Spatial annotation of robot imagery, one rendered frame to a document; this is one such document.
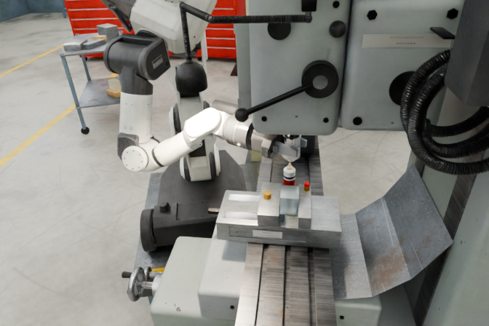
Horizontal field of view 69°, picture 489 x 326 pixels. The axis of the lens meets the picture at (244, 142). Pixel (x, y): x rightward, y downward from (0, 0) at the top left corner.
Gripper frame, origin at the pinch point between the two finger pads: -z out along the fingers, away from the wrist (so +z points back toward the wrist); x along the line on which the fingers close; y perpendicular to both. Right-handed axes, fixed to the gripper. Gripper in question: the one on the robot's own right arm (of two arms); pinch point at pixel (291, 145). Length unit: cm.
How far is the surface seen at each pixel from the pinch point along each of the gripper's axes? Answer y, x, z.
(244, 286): 30.3, -22.5, 0.7
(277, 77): -21.8, -10.4, -1.0
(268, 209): 19.4, -5.1, 3.5
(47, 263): 126, -12, 154
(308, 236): 26.1, -2.6, -7.6
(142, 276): 62, -19, 49
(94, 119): 128, 134, 298
